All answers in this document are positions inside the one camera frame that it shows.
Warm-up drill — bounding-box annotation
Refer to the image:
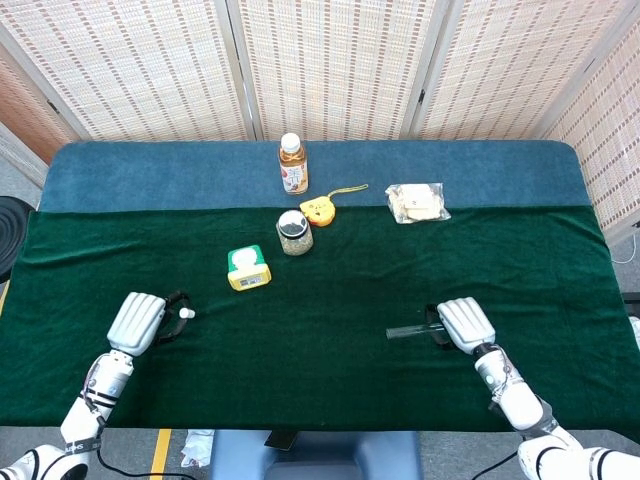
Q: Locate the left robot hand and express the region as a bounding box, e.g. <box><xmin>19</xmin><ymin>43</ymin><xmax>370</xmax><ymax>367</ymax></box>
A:
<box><xmin>106</xmin><ymin>289</ymin><xmax>192</xmax><ymax>357</ymax></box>

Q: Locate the yellow tape measure with strap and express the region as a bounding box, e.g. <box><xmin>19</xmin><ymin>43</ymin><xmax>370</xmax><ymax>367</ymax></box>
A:
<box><xmin>299</xmin><ymin>183</ymin><xmax>370</xmax><ymax>229</ymax></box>

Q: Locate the blue cloth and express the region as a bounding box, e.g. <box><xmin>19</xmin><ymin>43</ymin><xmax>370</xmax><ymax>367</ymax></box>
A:
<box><xmin>38</xmin><ymin>139</ymin><xmax>594</xmax><ymax>214</ymax></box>

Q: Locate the tea bottle with white cap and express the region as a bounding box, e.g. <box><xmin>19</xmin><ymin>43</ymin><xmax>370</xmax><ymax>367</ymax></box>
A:
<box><xmin>278</xmin><ymin>132</ymin><xmax>310</xmax><ymax>196</ymax></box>

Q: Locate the brown woven screen panel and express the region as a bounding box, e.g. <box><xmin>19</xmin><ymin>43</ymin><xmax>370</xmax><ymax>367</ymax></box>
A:
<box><xmin>0</xmin><ymin>42</ymin><xmax>81</xmax><ymax>189</ymax></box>

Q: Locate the yellow box with green lid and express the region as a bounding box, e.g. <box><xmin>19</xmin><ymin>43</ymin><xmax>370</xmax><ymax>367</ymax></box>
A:
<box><xmin>226</xmin><ymin>244</ymin><xmax>274</xmax><ymax>292</ymax></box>

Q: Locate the black round stool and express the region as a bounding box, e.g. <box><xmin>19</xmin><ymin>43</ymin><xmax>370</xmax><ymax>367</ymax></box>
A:
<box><xmin>0</xmin><ymin>196</ymin><xmax>32</xmax><ymax>284</ymax></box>

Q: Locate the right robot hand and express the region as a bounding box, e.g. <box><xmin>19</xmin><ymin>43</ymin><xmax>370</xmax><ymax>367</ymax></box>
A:
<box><xmin>424</xmin><ymin>296</ymin><xmax>497</xmax><ymax>355</ymax></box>

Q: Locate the black cable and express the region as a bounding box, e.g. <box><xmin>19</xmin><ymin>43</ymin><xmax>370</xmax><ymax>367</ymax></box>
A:
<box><xmin>471</xmin><ymin>449</ymin><xmax>520</xmax><ymax>480</ymax></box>
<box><xmin>94</xmin><ymin>447</ymin><xmax>154</xmax><ymax>475</ymax></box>

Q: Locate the clear bag of snacks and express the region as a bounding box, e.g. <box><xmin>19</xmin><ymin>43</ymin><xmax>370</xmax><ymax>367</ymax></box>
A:
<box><xmin>384</xmin><ymin>182</ymin><xmax>452</xmax><ymax>225</ymax></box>

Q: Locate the clear glass tube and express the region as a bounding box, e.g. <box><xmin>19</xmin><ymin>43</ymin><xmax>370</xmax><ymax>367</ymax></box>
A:
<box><xmin>385</xmin><ymin>323</ymin><xmax>445</xmax><ymax>341</ymax></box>

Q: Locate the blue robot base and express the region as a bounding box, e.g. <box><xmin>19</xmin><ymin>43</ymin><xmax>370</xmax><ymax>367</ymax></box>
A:
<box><xmin>209</xmin><ymin>429</ymin><xmax>424</xmax><ymax>480</ymax></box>

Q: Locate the glass jar with black lid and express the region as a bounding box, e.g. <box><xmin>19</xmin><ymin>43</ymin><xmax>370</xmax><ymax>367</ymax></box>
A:
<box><xmin>275</xmin><ymin>209</ymin><xmax>315</xmax><ymax>257</ymax></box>

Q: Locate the woven bamboo screen panel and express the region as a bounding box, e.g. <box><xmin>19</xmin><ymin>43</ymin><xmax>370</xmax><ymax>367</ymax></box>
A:
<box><xmin>414</xmin><ymin>0</ymin><xmax>640</xmax><ymax>141</ymax></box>
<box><xmin>0</xmin><ymin>0</ymin><xmax>256</xmax><ymax>144</ymax></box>
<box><xmin>227</xmin><ymin>0</ymin><xmax>454</xmax><ymax>142</ymax></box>
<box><xmin>544</xmin><ymin>24</ymin><xmax>640</xmax><ymax>236</ymax></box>

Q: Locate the green velvet cloth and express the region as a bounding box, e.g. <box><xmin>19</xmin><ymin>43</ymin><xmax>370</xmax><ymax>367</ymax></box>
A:
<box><xmin>0</xmin><ymin>204</ymin><xmax>640</xmax><ymax>432</ymax></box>

